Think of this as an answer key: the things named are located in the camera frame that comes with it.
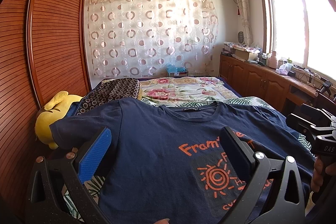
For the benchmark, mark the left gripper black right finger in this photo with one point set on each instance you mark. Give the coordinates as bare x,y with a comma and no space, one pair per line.
285,200

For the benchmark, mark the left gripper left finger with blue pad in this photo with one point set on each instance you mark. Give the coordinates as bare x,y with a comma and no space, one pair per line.
58,194

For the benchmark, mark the navy blue printed t-shirt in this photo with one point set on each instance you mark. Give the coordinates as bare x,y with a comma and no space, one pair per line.
167,162

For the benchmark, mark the person's right hand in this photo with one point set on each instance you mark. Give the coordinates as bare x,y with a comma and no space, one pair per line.
317,179

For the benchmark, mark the wooden sideboard cabinet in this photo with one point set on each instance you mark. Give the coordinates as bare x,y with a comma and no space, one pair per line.
284,93

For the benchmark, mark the white plastic bag on cabinet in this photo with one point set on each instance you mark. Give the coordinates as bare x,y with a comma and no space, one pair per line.
284,69

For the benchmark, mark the yellow plush toy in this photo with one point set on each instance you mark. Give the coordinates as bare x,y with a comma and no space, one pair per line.
51,112

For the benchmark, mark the pink bottle on cabinet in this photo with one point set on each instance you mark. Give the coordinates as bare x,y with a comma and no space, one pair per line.
273,61

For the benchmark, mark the dark circle-patterned pillow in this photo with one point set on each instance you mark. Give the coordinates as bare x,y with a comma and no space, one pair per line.
109,90

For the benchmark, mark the cardboard box on cabinet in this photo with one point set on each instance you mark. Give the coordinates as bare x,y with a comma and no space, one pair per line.
246,54

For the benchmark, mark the wooden louvered wardrobe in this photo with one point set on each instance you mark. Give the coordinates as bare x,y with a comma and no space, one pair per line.
42,53

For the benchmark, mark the floral blanket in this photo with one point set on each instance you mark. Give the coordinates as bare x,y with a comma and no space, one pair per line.
185,91

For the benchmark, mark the blue tissue box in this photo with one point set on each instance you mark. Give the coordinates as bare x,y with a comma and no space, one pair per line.
173,71

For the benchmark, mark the circle-patterned sheer curtain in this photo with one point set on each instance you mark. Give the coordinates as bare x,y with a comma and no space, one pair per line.
142,38

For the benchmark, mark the beige window curtain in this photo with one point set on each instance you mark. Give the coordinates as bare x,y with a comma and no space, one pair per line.
243,6

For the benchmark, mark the window with wooden frame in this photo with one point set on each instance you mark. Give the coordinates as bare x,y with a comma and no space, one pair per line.
302,31

